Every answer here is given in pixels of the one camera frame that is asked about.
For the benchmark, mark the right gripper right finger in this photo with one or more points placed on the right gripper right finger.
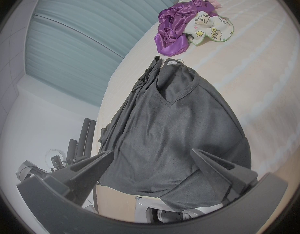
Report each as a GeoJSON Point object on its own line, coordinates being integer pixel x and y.
{"type": "Point", "coordinates": [223, 177]}

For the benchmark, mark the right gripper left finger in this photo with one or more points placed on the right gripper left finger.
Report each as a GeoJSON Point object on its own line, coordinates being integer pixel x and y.
{"type": "Point", "coordinates": [84, 177]}

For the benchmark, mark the black T-shirt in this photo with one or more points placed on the black T-shirt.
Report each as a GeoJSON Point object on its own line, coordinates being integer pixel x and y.
{"type": "Point", "coordinates": [164, 130]}

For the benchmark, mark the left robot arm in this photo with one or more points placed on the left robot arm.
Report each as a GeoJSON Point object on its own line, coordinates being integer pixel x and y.
{"type": "Point", "coordinates": [57, 163]}

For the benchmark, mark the bed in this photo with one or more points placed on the bed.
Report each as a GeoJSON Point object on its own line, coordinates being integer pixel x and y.
{"type": "Point", "coordinates": [250, 69]}

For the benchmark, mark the blue-green curtain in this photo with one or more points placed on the blue-green curtain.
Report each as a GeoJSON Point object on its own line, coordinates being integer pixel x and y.
{"type": "Point", "coordinates": [103, 13]}
{"type": "Point", "coordinates": [67, 64]}

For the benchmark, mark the white printed garment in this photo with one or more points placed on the white printed garment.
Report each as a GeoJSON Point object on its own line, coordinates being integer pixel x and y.
{"type": "Point", "coordinates": [213, 30]}

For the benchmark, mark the purple satin garment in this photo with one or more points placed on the purple satin garment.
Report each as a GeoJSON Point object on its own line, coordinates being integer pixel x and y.
{"type": "Point", "coordinates": [171, 25]}

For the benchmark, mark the pink garment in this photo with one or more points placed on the pink garment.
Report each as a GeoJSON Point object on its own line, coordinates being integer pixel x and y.
{"type": "Point", "coordinates": [217, 3]}

